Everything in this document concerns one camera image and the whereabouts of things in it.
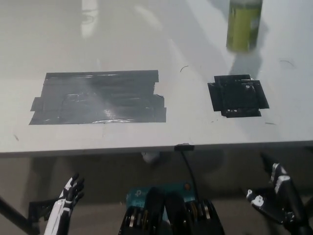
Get small black tape square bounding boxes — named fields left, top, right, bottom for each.
left=207, top=73, right=270, bottom=119

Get white spray bottle green label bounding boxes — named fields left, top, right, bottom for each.
left=225, top=0, right=263, bottom=53

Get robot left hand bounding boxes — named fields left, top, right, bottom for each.
left=44, top=173, right=86, bottom=235

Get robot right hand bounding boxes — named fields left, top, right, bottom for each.
left=245, top=153, right=303, bottom=225

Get black cable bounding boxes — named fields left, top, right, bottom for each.
left=179, top=149, right=199, bottom=203

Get large grey tape patch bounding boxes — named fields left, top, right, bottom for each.
left=28, top=70, right=167, bottom=126

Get teal router box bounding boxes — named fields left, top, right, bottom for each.
left=125, top=180, right=197, bottom=209

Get black clip on table edge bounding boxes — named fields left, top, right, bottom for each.
left=174, top=142, right=196, bottom=151

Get black table leg bar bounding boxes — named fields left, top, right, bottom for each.
left=0, top=195, right=40, bottom=235

